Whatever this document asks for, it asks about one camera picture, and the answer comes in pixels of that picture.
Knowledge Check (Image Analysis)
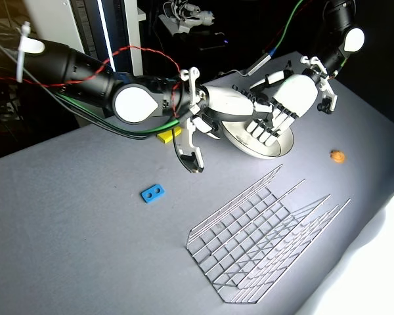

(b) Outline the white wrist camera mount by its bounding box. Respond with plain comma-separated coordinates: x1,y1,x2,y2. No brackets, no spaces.
300,56,338,115
173,67,205,175

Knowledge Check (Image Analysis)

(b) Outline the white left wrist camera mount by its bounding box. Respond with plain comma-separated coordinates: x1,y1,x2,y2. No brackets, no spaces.
300,56,338,115

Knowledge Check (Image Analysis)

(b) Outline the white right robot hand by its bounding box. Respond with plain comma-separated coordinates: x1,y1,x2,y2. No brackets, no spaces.
192,83,274,140

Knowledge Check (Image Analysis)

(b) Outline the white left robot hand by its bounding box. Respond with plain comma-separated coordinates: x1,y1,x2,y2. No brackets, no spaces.
246,70,319,148

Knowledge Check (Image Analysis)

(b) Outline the thick green cable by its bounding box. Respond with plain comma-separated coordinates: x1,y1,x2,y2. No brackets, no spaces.
0,62,181,135

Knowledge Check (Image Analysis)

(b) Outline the white robot column light strip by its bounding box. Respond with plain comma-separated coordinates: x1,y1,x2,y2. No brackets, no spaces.
24,0,145,78

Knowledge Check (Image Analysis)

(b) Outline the black device blue light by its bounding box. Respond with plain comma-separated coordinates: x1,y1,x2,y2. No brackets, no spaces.
196,31,230,52

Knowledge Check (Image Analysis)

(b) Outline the thin green wire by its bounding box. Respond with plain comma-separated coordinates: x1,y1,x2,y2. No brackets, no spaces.
271,0,305,53

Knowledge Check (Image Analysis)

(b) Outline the red twisted wire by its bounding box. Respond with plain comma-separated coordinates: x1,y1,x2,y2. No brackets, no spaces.
0,45,182,119

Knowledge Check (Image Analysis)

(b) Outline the small orange toy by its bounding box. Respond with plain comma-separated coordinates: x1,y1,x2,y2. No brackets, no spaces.
330,149,347,165

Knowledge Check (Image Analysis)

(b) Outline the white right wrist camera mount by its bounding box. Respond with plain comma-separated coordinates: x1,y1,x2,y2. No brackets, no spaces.
173,67,205,175

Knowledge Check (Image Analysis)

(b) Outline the yellow rectangular block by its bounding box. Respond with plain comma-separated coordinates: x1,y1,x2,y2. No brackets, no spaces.
156,127,182,144

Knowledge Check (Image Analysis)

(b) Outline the grey cable adapter blue tip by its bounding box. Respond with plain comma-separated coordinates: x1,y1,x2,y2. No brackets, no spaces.
246,51,276,75

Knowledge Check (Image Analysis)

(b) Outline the silver wire dish rack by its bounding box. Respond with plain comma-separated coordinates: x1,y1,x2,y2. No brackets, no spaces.
185,163,352,305

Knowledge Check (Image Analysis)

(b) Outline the white spare robot hand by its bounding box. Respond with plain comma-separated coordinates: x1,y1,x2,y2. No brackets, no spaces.
162,0,216,33

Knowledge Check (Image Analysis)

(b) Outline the blue block with two holes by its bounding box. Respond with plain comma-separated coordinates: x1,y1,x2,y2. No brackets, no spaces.
140,183,167,204

